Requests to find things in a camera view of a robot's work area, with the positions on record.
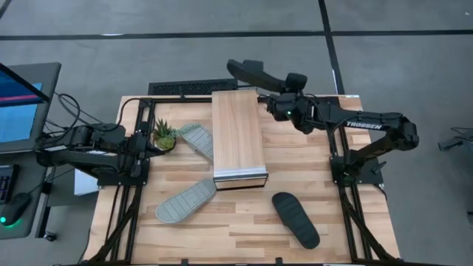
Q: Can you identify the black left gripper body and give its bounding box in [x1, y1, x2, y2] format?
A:
[128, 132, 150, 164]

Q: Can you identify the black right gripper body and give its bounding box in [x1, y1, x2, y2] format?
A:
[266, 92, 316, 134]

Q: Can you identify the black slide sandal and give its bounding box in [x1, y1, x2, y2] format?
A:
[226, 58, 288, 94]
[271, 191, 321, 250]

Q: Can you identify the grey slide sandal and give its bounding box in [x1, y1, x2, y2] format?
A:
[174, 123, 215, 163]
[154, 178, 218, 225]

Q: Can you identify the wooden shelf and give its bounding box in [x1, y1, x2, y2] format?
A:
[211, 88, 269, 191]

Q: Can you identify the green succulent in pot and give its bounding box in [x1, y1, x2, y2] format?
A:
[152, 117, 177, 152]

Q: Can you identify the white box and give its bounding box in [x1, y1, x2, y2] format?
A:
[73, 168, 101, 197]

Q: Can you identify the black keyboard behind table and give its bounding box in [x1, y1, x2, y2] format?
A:
[147, 78, 239, 96]

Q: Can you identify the black desk leg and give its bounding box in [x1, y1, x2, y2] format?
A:
[35, 180, 52, 239]

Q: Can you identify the grey desk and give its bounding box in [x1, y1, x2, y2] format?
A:
[0, 150, 52, 240]

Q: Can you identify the grey-framed computer monitor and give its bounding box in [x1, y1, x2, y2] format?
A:
[0, 61, 62, 154]

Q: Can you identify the black computer mouse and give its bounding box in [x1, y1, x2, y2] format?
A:
[0, 191, 33, 227]

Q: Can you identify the black-edged computer screen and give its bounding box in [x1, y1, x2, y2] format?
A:
[0, 61, 52, 109]

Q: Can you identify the dark grey equipment stand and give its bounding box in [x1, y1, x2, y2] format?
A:
[438, 127, 473, 152]

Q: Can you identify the black aluminium table frame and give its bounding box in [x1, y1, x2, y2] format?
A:
[86, 95, 404, 266]

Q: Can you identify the black cable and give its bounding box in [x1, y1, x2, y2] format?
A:
[44, 92, 142, 142]

